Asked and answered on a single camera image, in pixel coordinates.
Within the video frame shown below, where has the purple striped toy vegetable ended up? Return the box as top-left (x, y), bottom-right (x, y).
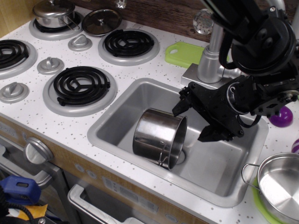
top-left (291, 139), bottom-right (299, 154)

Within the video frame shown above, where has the grey stove knob bottom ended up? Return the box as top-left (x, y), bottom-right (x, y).
top-left (0, 82), bottom-right (29, 104)

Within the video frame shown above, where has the clear crystal faucet knob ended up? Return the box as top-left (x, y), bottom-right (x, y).
top-left (193, 9), bottom-right (214, 35)

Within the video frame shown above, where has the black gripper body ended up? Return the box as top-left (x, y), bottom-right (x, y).
top-left (179, 75), bottom-right (257, 141)

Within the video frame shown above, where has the green cutting board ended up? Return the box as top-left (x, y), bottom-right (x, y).
top-left (164, 42), bottom-right (231, 69)

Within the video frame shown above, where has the green plate under pan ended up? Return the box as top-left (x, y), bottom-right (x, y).
top-left (252, 177), bottom-right (299, 224)

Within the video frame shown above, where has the purple toy eggplant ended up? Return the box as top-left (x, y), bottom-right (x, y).
top-left (269, 106), bottom-right (293, 127)

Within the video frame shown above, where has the front right stove burner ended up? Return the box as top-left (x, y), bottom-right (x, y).
top-left (43, 66), bottom-right (117, 117)

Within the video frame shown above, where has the grey stove knob middle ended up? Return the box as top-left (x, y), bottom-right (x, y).
top-left (37, 57), bottom-right (64, 75)

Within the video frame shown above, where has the steel pan with handle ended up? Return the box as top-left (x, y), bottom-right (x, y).
top-left (241, 153), bottom-right (299, 224)

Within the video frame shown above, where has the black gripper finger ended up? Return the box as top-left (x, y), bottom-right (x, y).
top-left (172, 98), bottom-right (192, 117)
top-left (198, 125), bottom-right (230, 142)

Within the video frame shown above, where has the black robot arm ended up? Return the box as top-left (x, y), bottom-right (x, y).
top-left (172, 0), bottom-right (299, 142)

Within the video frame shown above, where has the small lidded steel pot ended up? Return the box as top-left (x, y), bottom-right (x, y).
top-left (32, 0), bottom-right (79, 30)

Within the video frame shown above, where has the black cable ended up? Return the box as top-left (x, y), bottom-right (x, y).
top-left (0, 200), bottom-right (35, 221)

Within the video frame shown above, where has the silver dishwasher door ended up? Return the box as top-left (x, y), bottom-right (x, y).
top-left (67, 184), bottom-right (154, 224)

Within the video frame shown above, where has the grey stove knob top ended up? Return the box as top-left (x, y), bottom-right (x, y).
top-left (68, 34), bottom-right (93, 52)

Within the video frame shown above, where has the silver oven door handle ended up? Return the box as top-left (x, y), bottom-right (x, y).
top-left (0, 147), bottom-right (53, 189)

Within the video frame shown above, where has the back right stove burner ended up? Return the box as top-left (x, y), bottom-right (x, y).
top-left (98, 29), bottom-right (160, 66)

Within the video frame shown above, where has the back left stove burner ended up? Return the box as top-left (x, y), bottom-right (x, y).
top-left (29, 12), bottom-right (84, 41)

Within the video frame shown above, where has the grey stove knob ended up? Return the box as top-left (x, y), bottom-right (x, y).
top-left (68, 34), bottom-right (93, 52)
top-left (0, 82), bottom-right (29, 104)
top-left (37, 57), bottom-right (64, 75)

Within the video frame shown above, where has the round steel pot lid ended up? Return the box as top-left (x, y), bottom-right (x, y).
top-left (82, 9), bottom-right (122, 36)

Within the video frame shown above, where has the silver toy faucet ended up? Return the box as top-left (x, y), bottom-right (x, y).
top-left (180, 0), bottom-right (286, 90)

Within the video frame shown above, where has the silver oven dial knob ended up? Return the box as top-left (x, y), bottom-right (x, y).
top-left (23, 137), bottom-right (54, 165)

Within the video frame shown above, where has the left edge stove burner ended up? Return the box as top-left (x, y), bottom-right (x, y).
top-left (0, 40), bottom-right (37, 80)

